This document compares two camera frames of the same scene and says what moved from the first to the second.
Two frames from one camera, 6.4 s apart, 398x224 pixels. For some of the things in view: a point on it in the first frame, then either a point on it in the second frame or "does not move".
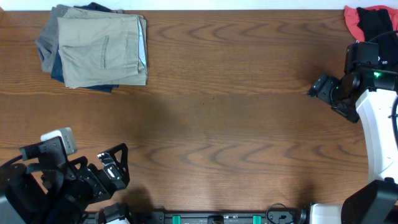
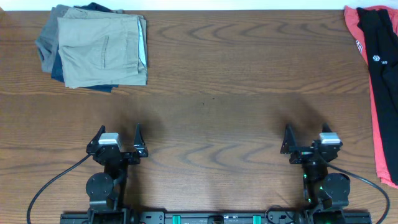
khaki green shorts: (102, 48) does not move
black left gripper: (114, 178) to (134, 159)
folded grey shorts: (47, 42) does not move
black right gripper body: (329, 91) to (301, 155)
